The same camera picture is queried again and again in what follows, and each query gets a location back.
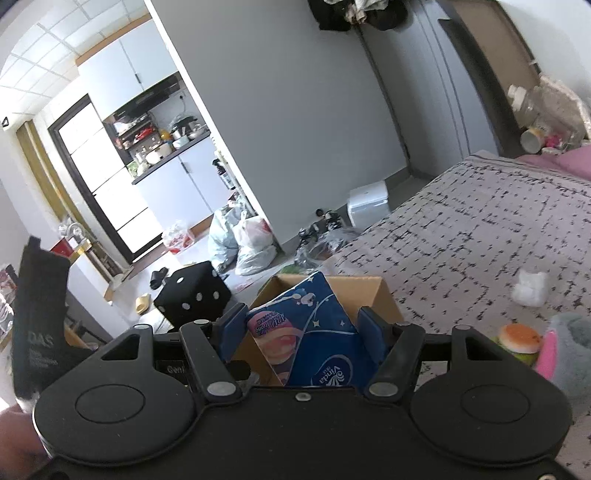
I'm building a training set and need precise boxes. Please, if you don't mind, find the white box appliance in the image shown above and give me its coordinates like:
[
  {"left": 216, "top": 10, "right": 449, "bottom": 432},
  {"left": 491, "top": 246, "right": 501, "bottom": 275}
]
[{"left": 347, "top": 181, "right": 393, "bottom": 228}]

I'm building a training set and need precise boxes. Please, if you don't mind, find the grey and pink plush toy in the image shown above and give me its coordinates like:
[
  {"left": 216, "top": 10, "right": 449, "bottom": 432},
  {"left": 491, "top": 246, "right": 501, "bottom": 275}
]
[{"left": 536, "top": 313, "right": 591, "bottom": 400}]

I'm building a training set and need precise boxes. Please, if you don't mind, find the black dice plush cube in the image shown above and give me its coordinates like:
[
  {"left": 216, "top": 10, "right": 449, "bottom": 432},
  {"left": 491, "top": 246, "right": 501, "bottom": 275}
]
[{"left": 154, "top": 261, "right": 232, "bottom": 329}]

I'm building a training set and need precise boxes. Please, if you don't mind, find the pink pillow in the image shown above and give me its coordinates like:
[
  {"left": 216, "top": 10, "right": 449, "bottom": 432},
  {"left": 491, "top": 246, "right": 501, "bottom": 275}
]
[{"left": 515, "top": 145, "right": 591, "bottom": 180}]

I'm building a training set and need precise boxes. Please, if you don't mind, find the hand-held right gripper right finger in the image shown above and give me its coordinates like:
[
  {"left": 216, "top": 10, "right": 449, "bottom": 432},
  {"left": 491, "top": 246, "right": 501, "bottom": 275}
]
[{"left": 358, "top": 307, "right": 506, "bottom": 400}]

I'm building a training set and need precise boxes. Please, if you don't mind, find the white upper kitchen cabinet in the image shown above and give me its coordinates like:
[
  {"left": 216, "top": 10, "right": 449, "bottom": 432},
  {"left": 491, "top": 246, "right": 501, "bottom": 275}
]
[{"left": 76, "top": 32, "right": 178, "bottom": 118}]

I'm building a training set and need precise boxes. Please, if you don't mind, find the red and white plastic bag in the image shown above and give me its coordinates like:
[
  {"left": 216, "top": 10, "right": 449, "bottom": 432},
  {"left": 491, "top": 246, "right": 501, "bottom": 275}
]
[{"left": 161, "top": 222, "right": 197, "bottom": 256}]

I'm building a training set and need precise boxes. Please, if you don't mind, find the person's left hand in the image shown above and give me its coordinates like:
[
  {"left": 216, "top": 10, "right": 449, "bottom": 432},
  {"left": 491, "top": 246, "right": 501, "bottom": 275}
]
[{"left": 0, "top": 402, "right": 43, "bottom": 472}]

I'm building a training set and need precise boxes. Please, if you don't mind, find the white lower kitchen cabinet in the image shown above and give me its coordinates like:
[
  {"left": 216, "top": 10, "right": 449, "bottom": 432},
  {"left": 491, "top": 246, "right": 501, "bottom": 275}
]
[{"left": 131, "top": 136, "right": 234, "bottom": 232}]

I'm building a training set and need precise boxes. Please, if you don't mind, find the white kitchen cabinet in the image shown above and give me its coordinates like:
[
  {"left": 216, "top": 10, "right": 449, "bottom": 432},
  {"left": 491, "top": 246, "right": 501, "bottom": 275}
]
[
  {"left": 76, "top": 32, "right": 178, "bottom": 118},
  {"left": 131, "top": 136, "right": 234, "bottom": 232}
]

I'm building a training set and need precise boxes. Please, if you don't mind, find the dark spray bottle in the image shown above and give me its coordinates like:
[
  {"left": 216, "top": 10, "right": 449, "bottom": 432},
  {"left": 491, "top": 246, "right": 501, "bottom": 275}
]
[{"left": 212, "top": 158, "right": 236, "bottom": 191}]

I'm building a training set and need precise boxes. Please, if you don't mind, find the clear plastic bag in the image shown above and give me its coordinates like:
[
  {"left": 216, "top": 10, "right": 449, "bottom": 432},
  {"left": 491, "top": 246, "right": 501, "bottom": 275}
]
[{"left": 293, "top": 226, "right": 361, "bottom": 274}]

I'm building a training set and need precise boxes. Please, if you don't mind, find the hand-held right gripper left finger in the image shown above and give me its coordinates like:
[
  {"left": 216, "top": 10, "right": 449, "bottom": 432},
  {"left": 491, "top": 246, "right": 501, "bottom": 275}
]
[{"left": 95, "top": 302, "right": 250, "bottom": 401}]

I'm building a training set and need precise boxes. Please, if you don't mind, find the burger plush toy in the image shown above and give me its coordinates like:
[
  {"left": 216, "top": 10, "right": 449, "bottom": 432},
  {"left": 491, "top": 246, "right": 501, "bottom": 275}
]
[{"left": 492, "top": 323, "right": 543, "bottom": 367}]

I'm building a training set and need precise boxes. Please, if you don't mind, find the black range hood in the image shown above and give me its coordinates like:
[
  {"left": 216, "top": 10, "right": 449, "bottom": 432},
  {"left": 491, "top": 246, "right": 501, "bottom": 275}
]
[{"left": 113, "top": 76, "right": 183, "bottom": 121}]

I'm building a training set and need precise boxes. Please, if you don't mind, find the clear plastic bottle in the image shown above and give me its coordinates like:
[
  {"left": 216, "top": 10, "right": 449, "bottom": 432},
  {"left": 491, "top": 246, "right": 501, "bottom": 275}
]
[{"left": 508, "top": 84, "right": 541, "bottom": 127}]

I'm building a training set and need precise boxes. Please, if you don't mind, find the white refrigerator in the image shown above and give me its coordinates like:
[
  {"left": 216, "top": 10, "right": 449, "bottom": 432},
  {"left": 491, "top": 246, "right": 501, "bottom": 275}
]
[{"left": 48, "top": 95, "right": 164, "bottom": 265}]

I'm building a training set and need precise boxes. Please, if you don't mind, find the cardboard box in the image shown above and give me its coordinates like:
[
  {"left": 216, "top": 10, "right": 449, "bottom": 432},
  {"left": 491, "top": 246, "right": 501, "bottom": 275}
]
[{"left": 231, "top": 274, "right": 404, "bottom": 388}]

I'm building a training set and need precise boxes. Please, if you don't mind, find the dark bed headboard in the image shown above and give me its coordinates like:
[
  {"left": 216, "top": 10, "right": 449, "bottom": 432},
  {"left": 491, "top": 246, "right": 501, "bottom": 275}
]
[{"left": 436, "top": 0, "right": 541, "bottom": 158}]

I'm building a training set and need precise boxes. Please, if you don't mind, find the grey plastic bag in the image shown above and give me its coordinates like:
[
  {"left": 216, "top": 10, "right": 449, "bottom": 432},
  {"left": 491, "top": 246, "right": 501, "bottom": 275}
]
[{"left": 208, "top": 208, "right": 250, "bottom": 273}]

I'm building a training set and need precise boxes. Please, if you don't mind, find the crinkled clear bag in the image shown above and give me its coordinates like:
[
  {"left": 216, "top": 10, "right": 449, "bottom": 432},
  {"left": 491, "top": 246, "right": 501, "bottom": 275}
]
[{"left": 526, "top": 76, "right": 591, "bottom": 148}]

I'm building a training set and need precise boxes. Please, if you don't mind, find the grey door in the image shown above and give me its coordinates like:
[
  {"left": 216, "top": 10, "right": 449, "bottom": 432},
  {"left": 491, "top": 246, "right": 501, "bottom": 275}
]
[{"left": 360, "top": 0, "right": 502, "bottom": 178}]

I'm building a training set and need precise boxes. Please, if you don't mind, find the blue tissue pack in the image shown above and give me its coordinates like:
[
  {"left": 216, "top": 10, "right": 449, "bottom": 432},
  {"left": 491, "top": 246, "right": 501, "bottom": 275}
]
[{"left": 246, "top": 271, "right": 370, "bottom": 387}]

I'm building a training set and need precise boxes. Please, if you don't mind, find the paper cup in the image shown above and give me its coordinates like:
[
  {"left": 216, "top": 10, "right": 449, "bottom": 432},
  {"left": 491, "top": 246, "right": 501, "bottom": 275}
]
[{"left": 521, "top": 127, "right": 546, "bottom": 153}]

